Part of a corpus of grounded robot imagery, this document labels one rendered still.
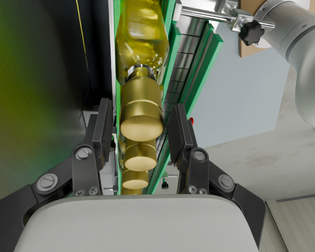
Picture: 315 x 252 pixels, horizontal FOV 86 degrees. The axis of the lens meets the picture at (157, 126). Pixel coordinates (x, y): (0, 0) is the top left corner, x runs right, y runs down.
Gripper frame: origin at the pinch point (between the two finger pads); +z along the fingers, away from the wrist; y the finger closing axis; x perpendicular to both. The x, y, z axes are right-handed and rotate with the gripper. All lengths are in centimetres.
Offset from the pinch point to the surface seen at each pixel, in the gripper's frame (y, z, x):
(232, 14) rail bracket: 13.8, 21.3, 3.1
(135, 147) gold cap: -0.3, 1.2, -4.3
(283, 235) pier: 483, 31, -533
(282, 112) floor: 196, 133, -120
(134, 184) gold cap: 0.1, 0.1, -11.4
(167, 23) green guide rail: 3.8, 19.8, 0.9
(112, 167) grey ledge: -8, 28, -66
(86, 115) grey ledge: -14.0, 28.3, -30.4
